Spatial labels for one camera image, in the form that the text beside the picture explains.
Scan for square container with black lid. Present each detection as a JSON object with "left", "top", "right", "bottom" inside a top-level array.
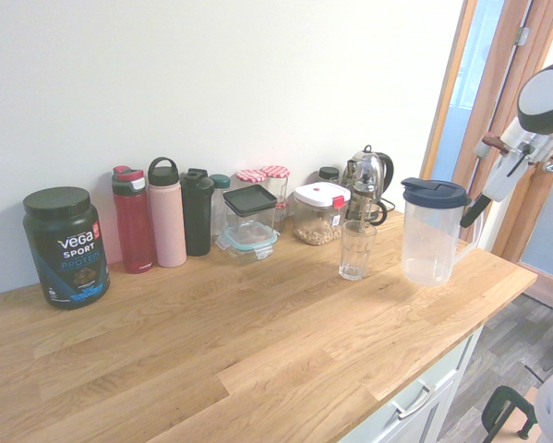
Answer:
[{"left": 222, "top": 185, "right": 279, "bottom": 236}]

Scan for silver drawer handle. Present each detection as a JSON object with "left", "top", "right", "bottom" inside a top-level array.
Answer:
[{"left": 391, "top": 379, "right": 437, "bottom": 421}]

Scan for chrome French press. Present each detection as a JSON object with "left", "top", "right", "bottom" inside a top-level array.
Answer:
[{"left": 346, "top": 159, "right": 389, "bottom": 228}]

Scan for wooden door frame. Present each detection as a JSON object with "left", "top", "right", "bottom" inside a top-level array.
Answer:
[{"left": 418, "top": 0, "right": 553, "bottom": 320}]

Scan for clear pitcher with blue lid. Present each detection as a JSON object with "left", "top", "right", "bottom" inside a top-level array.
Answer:
[{"left": 400, "top": 176, "right": 483, "bottom": 288}]

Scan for cereal container with white lid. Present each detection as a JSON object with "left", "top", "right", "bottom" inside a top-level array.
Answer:
[{"left": 292, "top": 180, "right": 353, "bottom": 247}]

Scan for glass container with teal lid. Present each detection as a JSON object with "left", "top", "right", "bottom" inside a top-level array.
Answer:
[{"left": 215, "top": 222, "right": 283, "bottom": 266}]

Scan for black Vega protein tub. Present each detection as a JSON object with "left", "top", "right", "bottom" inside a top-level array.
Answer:
[{"left": 21, "top": 186, "right": 113, "bottom": 312}]

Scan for clear drinking glass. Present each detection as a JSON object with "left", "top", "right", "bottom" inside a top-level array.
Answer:
[{"left": 338, "top": 220, "right": 379, "bottom": 282}]

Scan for red strap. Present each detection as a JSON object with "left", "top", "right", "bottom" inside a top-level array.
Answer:
[{"left": 483, "top": 132, "right": 513, "bottom": 154}]

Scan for clear bottle with green lid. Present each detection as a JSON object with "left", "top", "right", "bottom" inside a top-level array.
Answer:
[{"left": 208, "top": 173, "right": 233, "bottom": 241}]

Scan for black shaker bottle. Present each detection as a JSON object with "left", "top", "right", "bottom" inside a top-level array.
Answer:
[{"left": 179, "top": 167, "right": 216, "bottom": 257}]

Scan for chrome electric kettle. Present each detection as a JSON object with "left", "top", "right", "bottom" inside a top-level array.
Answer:
[{"left": 342, "top": 143, "right": 400, "bottom": 219}]

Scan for jar with black lid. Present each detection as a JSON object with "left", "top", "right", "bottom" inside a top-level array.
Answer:
[{"left": 318, "top": 165, "right": 342, "bottom": 186}]

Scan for dark green clamp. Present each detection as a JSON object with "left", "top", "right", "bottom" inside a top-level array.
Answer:
[{"left": 480, "top": 386, "right": 536, "bottom": 440}]

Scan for pink water bottle black cap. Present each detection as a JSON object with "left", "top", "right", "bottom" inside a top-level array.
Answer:
[{"left": 147, "top": 156, "right": 188, "bottom": 269}]

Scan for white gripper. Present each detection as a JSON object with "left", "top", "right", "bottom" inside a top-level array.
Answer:
[{"left": 459, "top": 150, "right": 532, "bottom": 229}]

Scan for white cabinet drawers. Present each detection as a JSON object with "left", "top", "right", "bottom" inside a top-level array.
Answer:
[{"left": 339, "top": 322, "right": 486, "bottom": 443}]

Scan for tall jar red checkered lid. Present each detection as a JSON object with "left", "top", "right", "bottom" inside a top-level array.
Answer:
[
  {"left": 260, "top": 163, "right": 291, "bottom": 205},
  {"left": 234, "top": 168, "right": 265, "bottom": 191}
]

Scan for red water bottle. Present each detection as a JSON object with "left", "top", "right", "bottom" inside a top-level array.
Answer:
[{"left": 111, "top": 164, "right": 158, "bottom": 275}]

